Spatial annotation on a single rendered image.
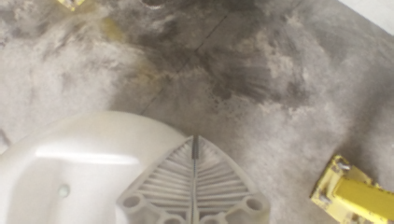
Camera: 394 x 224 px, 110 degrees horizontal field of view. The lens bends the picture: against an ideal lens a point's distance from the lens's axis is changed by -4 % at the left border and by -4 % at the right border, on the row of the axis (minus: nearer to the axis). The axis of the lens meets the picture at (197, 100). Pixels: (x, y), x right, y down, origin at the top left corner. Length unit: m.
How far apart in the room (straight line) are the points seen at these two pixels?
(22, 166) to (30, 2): 1.03
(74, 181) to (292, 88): 0.86
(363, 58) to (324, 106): 0.36
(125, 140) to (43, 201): 0.25
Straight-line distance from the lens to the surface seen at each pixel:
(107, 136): 0.37
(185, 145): 0.16
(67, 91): 0.93
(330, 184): 0.89
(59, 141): 0.43
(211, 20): 0.87
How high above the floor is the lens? 0.67
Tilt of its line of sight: 80 degrees down
